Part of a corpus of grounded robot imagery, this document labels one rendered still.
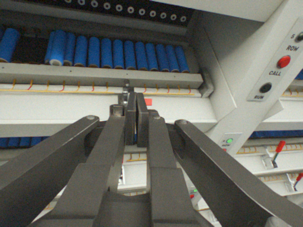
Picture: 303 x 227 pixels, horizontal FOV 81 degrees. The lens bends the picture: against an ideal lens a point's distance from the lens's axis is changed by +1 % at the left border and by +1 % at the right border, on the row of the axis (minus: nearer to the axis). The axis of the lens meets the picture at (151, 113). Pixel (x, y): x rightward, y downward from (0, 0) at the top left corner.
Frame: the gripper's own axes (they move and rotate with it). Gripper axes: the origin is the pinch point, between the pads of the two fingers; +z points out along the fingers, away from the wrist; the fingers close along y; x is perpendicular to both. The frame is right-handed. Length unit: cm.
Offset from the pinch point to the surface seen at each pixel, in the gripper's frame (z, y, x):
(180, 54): 20.1, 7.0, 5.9
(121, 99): 10.4, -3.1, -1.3
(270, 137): 33, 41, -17
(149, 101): 2.9, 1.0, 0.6
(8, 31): 13.9, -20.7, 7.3
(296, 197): 49, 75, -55
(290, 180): 41, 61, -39
